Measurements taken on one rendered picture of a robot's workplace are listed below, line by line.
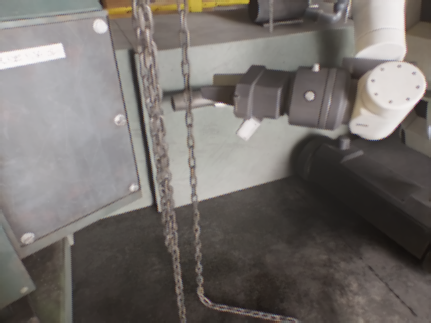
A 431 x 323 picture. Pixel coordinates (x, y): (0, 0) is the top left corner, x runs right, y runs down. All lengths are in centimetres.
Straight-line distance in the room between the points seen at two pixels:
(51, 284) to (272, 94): 56
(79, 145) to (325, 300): 80
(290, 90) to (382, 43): 14
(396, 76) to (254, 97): 18
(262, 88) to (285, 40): 66
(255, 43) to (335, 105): 63
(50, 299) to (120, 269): 40
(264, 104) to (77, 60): 26
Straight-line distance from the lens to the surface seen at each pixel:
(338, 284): 109
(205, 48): 100
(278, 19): 126
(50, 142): 50
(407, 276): 119
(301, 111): 47
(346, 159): 124
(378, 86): 46
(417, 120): 127
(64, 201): 56
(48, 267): 79
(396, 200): 113
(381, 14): 55
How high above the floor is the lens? 85
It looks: 35 degrees down
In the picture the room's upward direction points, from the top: 1 degrees counter-clockwise
